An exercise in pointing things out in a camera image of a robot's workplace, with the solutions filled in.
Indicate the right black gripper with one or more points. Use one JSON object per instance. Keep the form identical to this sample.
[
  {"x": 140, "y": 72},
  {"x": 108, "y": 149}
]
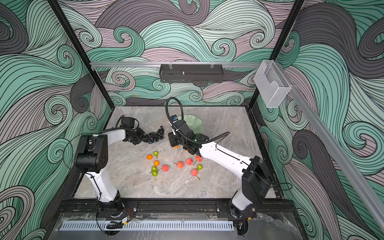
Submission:
[{"x": 172, "y": 139}]

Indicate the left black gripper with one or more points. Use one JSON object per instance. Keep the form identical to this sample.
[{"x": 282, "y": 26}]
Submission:
[{"x": 141, "y": 133}]

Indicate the dark fake grape bunch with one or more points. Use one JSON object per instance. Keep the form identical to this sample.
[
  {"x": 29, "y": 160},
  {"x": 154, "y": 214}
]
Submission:
[{"x": 154, "y": 137}]

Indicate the light green wavy fruit bowl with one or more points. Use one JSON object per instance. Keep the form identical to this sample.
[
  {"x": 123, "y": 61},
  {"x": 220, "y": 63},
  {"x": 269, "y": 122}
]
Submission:
[{"x": 195, "y": 125}]

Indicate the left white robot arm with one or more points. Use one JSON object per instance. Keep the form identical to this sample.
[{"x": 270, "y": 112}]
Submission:
[{"x": 91, "y": 159}]

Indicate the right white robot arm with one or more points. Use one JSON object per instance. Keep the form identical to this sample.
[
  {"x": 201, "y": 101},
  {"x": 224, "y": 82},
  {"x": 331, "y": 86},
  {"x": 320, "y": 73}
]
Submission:
[{"x": 253, "y": 172}]

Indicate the black perforated metal tray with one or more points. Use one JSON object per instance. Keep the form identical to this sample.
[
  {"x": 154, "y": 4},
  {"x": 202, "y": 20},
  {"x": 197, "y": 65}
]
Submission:
[{"x": 195, "y": 74}]

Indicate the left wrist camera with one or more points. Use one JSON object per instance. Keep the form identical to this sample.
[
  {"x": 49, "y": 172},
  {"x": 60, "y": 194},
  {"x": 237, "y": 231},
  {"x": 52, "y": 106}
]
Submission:
[{"x": 128, "y": 122}]

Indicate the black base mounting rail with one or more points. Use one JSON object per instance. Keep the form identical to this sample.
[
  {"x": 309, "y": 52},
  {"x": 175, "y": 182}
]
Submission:
[{"x": 221, "y": 208}]

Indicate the aluminium rail back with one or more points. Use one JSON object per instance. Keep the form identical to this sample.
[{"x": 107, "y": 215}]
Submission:
[{"x": 137, "y": 64}]

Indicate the aluminium rail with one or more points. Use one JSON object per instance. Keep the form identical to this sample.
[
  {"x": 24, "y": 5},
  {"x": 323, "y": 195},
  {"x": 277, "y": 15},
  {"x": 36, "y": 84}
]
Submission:
[
  {"x": 365, "y": 191},
  {"x": 137, "y": 64}
]

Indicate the white slotted cable duct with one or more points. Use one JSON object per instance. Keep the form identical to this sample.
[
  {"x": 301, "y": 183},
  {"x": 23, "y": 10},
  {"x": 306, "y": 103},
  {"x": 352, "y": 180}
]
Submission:
[{"x": 149, "y": 226}]

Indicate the clear plastic wall bin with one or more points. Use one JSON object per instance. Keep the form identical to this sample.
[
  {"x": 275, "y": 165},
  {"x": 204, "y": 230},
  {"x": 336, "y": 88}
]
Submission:
[{"x": 272, "y": 83}]

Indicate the aluminium rail right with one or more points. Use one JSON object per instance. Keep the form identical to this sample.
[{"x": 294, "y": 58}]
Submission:
[{"x": 365, "y": 191}]

